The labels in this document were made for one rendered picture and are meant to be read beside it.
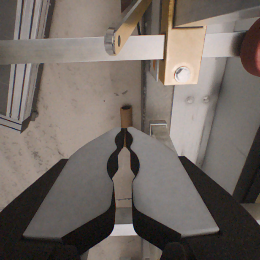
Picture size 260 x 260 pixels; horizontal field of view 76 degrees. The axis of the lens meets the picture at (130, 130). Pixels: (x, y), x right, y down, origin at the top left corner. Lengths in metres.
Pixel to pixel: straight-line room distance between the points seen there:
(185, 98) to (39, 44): 0.41
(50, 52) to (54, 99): 1.01
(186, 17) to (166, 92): 0.26
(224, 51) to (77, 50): 0.20
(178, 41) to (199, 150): 0.48
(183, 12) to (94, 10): 0.94
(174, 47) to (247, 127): 0.29
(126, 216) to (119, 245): 2.21
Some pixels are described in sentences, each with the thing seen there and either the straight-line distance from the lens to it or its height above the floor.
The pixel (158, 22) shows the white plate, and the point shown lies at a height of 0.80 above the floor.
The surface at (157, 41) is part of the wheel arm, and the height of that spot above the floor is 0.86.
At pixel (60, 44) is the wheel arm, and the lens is 0.27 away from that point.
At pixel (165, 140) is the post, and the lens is 0.38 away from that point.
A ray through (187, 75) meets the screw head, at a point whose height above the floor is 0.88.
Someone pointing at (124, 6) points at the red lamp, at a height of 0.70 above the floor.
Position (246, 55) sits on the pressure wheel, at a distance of 0.27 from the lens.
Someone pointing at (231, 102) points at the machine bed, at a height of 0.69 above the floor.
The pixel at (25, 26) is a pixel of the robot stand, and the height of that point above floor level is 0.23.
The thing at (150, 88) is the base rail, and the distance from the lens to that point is 0.43.
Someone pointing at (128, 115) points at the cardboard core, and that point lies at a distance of 1.14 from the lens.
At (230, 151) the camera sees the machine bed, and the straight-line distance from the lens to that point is 0.54.
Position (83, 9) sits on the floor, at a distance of 1.15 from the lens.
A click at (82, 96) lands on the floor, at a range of 1.21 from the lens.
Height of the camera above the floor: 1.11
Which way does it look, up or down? 61 degrees down
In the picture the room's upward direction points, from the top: 178 degrees clockwise
